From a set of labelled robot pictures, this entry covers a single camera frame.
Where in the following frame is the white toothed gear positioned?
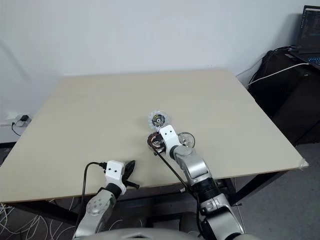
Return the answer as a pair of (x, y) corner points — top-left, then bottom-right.
(147, 109), (168, 132)

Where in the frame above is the thin black cable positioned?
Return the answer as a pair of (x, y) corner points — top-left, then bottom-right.
(235, 52), (266, 85)

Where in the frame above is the large black case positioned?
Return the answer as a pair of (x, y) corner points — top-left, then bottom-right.
(247, 49), (320, 147)

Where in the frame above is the black table frame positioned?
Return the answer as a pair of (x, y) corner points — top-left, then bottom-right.
(7, 171), (285, 226)

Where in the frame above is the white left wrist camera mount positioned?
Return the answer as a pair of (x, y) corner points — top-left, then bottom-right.
(103, 159), (127, 195)

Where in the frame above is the black adapter cable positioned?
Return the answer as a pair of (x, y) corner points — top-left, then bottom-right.
(10, 119), (26, 137)

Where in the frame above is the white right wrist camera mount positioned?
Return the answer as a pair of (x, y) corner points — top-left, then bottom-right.
(159, 124), (182, 160)

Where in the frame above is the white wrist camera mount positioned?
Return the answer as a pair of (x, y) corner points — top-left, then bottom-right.
(159, 124), (182, 160)
(103, 159), (127, 195)

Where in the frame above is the black laptop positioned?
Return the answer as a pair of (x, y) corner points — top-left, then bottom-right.
(295, 4), (320, 63)

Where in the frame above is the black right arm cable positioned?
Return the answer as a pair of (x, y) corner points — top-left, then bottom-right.
(153, 150), (204, 240)

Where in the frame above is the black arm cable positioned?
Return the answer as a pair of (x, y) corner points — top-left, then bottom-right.
(153, 150), (204, 240)
(77, 161), (108, 226)

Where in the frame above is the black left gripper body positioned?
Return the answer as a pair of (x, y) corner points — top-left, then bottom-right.
(121, 169), (140, 190)

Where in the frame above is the white cable on case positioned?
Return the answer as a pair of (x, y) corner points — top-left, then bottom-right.
(249, 62), (311, 86)

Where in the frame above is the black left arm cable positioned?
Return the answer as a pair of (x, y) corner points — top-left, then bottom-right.
(77, 161), (108, 226)

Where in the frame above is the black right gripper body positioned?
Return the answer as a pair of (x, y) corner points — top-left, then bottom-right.
(158, 139), (171, 157)

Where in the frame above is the white power strip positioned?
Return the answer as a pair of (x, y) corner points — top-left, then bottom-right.
(0, 111), (33, 127)

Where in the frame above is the round silver motor lid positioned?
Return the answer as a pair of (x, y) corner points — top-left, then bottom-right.
(177, 131), (196, 149)

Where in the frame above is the grey robot torso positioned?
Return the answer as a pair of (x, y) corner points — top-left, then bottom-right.
(93, 225), (192, 240)

